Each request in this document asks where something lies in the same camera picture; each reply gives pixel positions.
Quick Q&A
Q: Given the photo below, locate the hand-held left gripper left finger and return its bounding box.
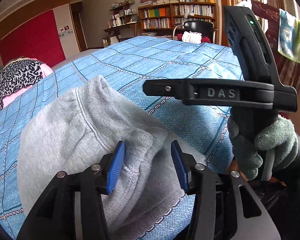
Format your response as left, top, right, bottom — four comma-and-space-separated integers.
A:
16, 141, 127, 240

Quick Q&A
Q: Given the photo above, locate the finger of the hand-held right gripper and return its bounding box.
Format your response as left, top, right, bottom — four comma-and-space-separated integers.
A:
143, 78, 198, 100

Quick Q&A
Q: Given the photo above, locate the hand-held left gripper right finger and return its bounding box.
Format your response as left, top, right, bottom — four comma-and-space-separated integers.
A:
170, 140, 282, 240

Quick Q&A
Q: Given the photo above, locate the grey sweatshirt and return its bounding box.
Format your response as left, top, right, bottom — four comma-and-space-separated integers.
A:
17, 75, 208, 240

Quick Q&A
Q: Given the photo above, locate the person's right hand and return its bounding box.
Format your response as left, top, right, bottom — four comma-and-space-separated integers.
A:
227, 115, 298, 182

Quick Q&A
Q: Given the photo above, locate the blue checked blanket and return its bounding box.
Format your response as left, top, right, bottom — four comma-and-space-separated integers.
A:
0, 36, 245, 240

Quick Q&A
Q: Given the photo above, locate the white cloth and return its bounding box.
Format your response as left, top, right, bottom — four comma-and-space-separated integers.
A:
181, 31, 203, 44

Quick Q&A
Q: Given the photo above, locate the blue and white towel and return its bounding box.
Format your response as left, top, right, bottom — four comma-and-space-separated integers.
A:
277, 8, 300, 63

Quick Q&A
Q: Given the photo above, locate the black chair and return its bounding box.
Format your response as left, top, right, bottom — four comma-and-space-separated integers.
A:
172, 20, 215, 44

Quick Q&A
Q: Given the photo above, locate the wooden bookshelf with books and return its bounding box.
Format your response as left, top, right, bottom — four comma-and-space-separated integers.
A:
137, 0, 218, 40

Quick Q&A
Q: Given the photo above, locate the wooden desk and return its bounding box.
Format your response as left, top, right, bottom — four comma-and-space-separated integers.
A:
102, 22, 140, 47

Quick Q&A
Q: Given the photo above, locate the small wooden desk shelf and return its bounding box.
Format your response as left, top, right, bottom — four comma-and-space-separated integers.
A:
109, 0, 136, 27

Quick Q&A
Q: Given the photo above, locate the dark wooden door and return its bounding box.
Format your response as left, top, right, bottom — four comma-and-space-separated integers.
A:
70, 1, 88, 53

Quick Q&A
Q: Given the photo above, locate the leopard print pillow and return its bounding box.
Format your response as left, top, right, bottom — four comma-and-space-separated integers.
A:
0, 61, 54, 110

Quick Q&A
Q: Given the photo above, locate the leopard print cloth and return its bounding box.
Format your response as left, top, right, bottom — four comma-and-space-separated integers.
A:
0, 60, 44, 114

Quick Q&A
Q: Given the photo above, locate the red and white wardrobe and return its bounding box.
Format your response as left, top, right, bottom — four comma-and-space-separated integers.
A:
0, 0, 82, 67

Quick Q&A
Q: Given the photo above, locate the cream pillow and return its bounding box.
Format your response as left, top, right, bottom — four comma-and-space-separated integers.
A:
7, 57, 35, 64

